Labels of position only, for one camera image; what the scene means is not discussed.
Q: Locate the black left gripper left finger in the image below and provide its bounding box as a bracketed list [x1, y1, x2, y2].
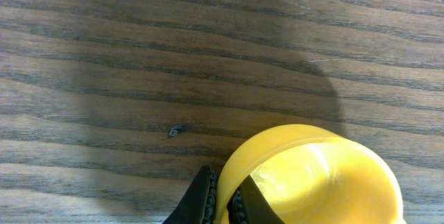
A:
[163, 166, 217, 224]

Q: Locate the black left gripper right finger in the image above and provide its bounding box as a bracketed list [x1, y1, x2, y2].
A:
[227, 175, 284, 224]

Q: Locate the yellow scoop cup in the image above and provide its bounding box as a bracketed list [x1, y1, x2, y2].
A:
[215, 124, 404, 224]

